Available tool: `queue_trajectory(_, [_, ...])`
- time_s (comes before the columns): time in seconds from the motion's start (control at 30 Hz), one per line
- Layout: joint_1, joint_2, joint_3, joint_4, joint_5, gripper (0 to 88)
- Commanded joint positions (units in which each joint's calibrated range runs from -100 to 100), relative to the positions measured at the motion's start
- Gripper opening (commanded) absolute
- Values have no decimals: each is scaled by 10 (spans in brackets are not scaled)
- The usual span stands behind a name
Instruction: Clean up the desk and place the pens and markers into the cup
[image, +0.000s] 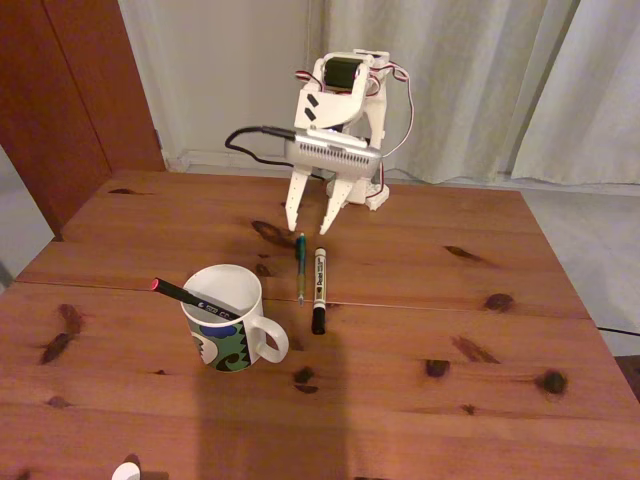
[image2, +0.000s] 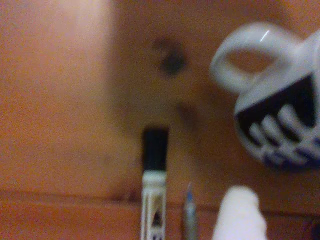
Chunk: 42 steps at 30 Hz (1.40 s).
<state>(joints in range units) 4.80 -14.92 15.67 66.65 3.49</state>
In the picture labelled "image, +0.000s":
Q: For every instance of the green mechanical pencil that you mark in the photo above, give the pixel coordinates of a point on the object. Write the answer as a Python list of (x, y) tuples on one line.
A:
[(301, 265)]

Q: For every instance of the white marker with black cap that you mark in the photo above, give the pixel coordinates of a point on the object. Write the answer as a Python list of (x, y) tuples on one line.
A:
[(319, 285)]

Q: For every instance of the black pen with red end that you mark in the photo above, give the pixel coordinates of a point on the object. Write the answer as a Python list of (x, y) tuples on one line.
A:
[(175, 292)]

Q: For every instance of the white curtain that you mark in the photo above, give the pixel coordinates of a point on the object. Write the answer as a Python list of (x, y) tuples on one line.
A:
[(460, 90), (600, 100)]

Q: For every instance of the white mug with green pattern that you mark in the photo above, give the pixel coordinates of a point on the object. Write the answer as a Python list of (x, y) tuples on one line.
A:
[(225, 345)]

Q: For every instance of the brown wooden cabinet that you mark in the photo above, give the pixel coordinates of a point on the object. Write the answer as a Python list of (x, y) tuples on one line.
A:
[(60, 110)]

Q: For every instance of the white round object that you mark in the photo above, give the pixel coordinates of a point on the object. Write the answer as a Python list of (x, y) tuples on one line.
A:
[(125, 472)]

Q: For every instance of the silver camera box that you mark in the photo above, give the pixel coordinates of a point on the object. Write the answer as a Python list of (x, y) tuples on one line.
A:
[(335, 155)]

